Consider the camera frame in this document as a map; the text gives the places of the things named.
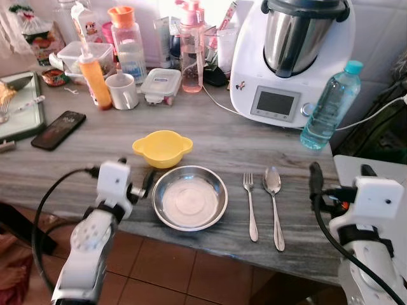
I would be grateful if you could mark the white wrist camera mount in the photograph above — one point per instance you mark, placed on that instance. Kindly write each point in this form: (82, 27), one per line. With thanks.
(378, 200)
(113, 181)

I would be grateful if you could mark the stainless steel plate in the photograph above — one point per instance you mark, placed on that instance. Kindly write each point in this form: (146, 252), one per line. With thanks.
(189, 200)

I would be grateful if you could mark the printed snack bag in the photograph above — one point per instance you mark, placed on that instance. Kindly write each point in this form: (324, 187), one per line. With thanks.
(35, 38)

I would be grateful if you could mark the grey topped wooden table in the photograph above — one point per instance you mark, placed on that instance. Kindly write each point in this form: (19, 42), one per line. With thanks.
(210, 254)

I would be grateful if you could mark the dark green cutting board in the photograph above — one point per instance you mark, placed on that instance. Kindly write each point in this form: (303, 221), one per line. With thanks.
(25, 121)

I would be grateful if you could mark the small red printed cup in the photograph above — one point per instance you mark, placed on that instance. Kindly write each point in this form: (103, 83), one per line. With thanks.
(55, 77)

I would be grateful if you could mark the pink clear bottle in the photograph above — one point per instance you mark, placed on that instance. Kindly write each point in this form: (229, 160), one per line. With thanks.
(191, 57)

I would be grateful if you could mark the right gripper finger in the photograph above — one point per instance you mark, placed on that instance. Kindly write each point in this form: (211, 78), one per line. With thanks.
(316, 184)
(367, 171)

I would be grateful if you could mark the clear teal capped water bottle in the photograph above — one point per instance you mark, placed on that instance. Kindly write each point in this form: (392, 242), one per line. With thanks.
(327, 108)

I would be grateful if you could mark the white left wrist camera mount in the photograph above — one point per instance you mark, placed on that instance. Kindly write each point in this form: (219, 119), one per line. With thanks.
(113, 181)

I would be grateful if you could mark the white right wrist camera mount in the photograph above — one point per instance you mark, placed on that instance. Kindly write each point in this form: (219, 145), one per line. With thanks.
(378, 200)

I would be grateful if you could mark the grey tube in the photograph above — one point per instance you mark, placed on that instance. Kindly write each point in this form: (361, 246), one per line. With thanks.
(165, 41)

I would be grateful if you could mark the black bag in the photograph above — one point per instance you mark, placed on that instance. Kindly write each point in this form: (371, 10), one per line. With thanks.
(375, 140)

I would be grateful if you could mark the silver spoon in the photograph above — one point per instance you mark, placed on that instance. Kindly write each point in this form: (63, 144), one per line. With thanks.
(272, 180)

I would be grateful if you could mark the yellow plastic bowl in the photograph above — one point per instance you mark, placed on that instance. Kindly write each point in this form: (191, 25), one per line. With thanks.
(162, 149)

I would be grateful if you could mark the white mug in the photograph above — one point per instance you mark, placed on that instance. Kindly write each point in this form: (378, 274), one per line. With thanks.
(121, 92)

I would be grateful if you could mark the white kitchen machine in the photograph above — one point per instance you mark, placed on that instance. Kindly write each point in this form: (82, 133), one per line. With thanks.
(254, 63)

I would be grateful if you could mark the orange sauce bottle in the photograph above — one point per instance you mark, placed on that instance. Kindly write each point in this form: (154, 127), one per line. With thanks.
(96, 82)

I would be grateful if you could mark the flat bread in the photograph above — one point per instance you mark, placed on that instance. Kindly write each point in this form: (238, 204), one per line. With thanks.
(6, 93)

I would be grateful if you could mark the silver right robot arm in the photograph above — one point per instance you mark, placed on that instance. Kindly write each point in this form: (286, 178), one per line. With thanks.
(372, 267)

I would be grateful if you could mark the orange capped clear bottle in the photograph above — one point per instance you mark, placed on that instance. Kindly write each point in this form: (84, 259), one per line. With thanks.
(129, 51)

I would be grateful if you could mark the small black object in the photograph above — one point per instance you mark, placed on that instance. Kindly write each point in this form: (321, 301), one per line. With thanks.
(215, 77)

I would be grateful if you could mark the white printed squeeze bottle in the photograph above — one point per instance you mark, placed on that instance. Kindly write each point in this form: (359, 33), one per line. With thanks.
(86, 25)

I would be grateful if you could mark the white tiled table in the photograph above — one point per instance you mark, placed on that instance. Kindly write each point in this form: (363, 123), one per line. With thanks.
(388, 166)

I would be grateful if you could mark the silver fork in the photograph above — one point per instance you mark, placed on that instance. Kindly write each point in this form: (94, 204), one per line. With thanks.
(248, 184)

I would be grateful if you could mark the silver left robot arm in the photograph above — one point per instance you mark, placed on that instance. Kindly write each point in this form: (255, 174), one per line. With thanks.
(86, 254)

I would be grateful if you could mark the large clear plastic container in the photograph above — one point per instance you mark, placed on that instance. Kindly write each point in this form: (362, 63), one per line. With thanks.
(70, 57)

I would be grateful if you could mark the small clear lidded container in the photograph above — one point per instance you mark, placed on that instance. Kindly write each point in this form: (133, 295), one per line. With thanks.
(160, 86)

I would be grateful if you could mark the clear plastic cup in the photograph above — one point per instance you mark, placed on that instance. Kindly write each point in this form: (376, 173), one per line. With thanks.
(227, 51)

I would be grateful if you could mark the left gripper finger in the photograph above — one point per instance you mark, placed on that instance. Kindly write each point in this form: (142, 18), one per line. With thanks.
(123, 161)
(149, 181)

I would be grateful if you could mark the black smartphone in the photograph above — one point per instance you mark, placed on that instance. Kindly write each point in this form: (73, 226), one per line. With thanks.
(58, 130)

